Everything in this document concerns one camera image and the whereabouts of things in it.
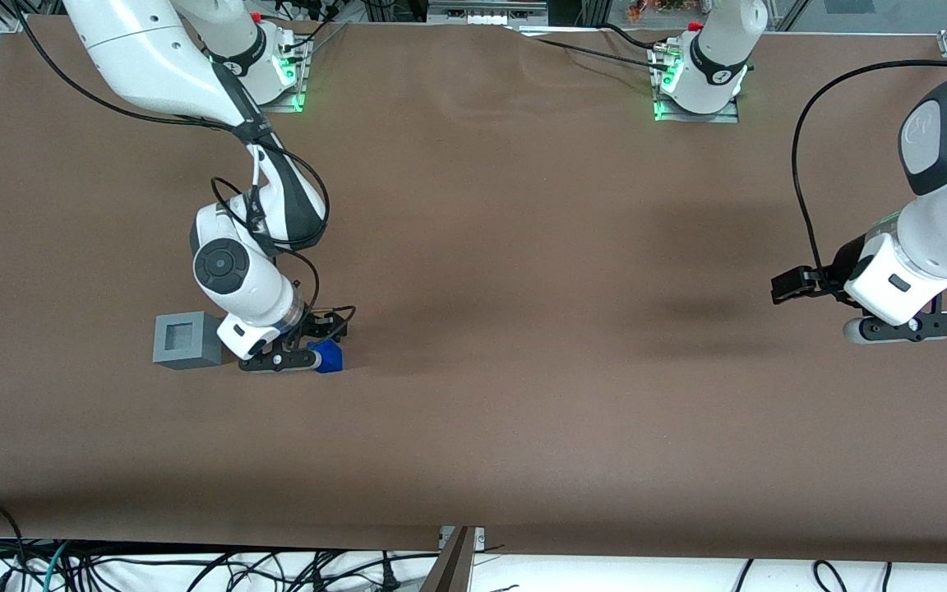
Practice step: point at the gray square base block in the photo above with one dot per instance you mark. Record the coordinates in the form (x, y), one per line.
(194, 353)

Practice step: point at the blue plastic part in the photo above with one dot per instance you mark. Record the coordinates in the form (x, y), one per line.
(330, 359)

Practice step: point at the metal table edge bracket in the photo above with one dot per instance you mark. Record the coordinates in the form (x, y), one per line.
(480, 536)

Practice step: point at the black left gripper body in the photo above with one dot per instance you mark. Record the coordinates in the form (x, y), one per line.
(848, 261)

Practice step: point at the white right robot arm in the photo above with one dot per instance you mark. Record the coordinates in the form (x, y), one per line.
(153, 57)

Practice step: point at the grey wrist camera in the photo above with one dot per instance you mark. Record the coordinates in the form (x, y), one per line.
(276, 360)
(934, 325)

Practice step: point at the grey table support beam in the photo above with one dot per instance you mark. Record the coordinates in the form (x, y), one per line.
(450, 567)

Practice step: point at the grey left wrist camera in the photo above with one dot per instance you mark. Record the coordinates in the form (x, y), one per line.
(934, 325)

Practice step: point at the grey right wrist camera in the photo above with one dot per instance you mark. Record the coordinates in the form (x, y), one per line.
(276, 360)

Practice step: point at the silver background device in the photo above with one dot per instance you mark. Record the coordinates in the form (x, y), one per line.
(486, 11)

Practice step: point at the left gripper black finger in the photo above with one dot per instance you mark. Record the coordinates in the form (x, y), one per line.
(817, 272)
(790, 288)

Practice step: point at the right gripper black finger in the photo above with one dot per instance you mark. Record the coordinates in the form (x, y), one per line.
(315, 337)
(337, 329)

